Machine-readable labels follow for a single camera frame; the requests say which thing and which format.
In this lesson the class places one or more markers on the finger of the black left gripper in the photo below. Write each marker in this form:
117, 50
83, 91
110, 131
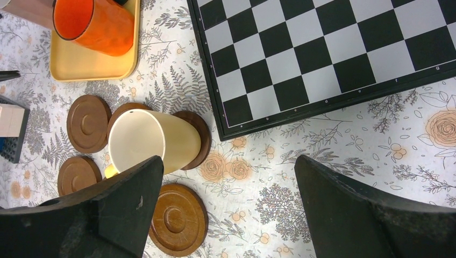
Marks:
9, 75

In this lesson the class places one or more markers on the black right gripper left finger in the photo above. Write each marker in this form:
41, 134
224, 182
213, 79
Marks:
108, 219

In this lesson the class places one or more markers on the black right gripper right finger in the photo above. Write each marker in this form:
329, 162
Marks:
348, 218

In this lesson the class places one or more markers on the cream yellow mug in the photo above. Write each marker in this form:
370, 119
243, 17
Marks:
139, 134

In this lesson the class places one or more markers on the orange cup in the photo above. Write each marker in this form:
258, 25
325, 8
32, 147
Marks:
102, 26

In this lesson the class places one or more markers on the dark walnut wooden coaster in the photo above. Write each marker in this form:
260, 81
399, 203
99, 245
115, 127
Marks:
204, 134

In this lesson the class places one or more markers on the beige building block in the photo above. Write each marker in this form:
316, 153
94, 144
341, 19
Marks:
11, 120

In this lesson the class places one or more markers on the yellow plastic tray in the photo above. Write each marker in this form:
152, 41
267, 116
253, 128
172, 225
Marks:
72, 62

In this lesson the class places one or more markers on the grey building block baseplate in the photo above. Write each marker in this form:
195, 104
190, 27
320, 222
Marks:
11, 147

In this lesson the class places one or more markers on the pink mug front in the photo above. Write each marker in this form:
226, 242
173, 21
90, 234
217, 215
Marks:
37, 11

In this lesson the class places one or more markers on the floral patterned tablecloth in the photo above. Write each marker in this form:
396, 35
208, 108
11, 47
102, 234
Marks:
403, 144

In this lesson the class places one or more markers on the dark green mug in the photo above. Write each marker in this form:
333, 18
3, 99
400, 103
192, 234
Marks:
121, 2

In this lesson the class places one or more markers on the black and white chessboard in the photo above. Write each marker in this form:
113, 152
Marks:
269, 63

